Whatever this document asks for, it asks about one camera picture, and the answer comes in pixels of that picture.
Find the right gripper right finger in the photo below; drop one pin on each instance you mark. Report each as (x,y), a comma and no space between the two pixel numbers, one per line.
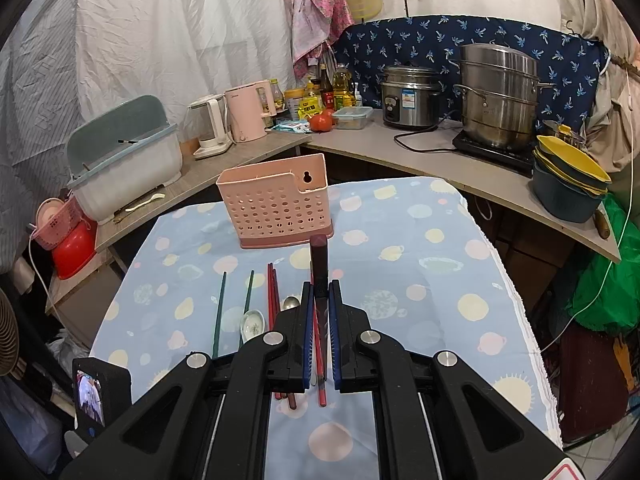
(434,416)

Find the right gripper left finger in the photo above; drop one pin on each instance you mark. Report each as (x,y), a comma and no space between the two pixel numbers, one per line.
(207,419)

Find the white ceramic soup spoon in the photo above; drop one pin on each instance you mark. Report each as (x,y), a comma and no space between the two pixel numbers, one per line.
(252,325)

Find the dark red chopstick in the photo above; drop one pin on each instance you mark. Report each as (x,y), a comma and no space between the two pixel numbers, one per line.
(276,309)

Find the silver metal spoon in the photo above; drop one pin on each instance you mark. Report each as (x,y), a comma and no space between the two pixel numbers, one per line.
(290,302)

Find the dark maroon chopstick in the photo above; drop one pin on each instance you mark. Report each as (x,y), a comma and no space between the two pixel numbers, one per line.
(319,264)

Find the pink plastic utensil holder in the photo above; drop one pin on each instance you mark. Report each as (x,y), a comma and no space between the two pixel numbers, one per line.
(278,203)

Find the red plastic basin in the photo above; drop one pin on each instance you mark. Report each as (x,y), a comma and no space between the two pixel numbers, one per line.
(76,250)

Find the pink plastic basket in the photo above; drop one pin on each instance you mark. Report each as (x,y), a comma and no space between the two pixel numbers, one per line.
(55,219)

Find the cream plastic fork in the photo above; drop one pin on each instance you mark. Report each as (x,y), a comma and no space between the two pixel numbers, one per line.
(146,201)

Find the green plastic bag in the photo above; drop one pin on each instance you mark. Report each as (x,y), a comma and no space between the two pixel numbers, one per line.
(606,298)

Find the white dish drainer box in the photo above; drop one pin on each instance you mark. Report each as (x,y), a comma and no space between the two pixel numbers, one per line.
(121,155)

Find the stacked yellow green bowls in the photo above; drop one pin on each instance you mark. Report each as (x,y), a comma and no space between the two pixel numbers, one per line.
(567,181)

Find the black induction cooker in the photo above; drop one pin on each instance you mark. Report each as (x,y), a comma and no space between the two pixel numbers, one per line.
(520,160)

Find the white glass kettle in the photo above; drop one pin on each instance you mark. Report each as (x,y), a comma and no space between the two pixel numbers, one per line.
(217,138)

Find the wet wipes packet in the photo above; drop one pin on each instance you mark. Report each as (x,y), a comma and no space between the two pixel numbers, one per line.
(294,126)

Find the clear food container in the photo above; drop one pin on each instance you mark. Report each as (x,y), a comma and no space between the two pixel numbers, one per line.
(352,117)

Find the pink electric kettle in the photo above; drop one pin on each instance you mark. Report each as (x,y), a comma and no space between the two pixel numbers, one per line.
(248,105)

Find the red tomato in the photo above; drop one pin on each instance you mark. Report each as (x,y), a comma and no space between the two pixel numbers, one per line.
(321,123)

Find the silver rice cooker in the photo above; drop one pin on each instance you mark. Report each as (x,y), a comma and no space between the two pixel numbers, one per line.
(411,97)

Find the yellow seasoning bag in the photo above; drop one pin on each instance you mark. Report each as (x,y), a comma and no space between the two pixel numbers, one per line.
(309,106)

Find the yellow lidded tin can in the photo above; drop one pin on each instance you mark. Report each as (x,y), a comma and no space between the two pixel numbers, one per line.
(293,100)

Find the dark soy sauce bottle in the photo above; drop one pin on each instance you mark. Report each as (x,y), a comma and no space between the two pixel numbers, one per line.
(326,88)

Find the stainless steel steamer pot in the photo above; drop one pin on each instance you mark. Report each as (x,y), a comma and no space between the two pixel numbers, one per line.
(500,88)

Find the navy floral cloth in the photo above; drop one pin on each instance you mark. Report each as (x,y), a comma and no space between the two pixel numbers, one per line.
(563,70)

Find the pink floral apron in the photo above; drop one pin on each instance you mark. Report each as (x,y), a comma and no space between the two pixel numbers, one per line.
(316,27)

